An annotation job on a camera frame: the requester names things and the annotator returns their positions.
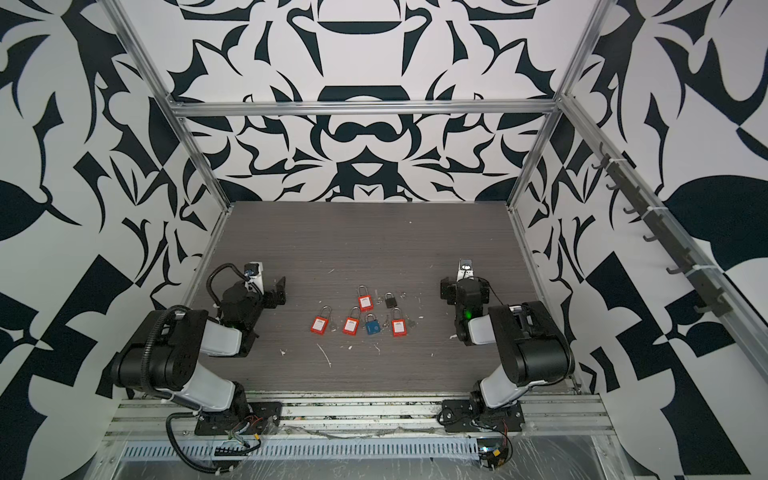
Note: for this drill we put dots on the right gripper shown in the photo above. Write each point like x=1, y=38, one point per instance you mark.
x=450, y=291

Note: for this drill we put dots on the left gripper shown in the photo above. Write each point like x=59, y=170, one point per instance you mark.
x=272, y=301

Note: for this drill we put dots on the red padlock long shackle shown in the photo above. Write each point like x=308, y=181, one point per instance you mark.
x=352, y=322

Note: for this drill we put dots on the blue padlock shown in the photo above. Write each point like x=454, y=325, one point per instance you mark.
x=371, y=324

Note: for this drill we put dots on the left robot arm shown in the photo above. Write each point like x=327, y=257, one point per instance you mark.
x=161, y=359

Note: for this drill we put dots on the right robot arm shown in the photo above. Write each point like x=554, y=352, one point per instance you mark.
x=532, y=349

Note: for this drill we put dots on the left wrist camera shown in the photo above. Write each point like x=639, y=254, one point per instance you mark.
x=253, y=271

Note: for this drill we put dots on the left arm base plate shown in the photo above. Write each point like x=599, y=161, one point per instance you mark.
x=257, y=418

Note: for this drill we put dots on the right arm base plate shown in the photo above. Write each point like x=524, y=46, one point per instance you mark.
x=464, y=416

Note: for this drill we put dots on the white cable duct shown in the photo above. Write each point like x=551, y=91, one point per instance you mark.
x=339, y=449

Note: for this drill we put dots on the wall hook rack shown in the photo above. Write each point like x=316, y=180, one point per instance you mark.
x=665, y=230

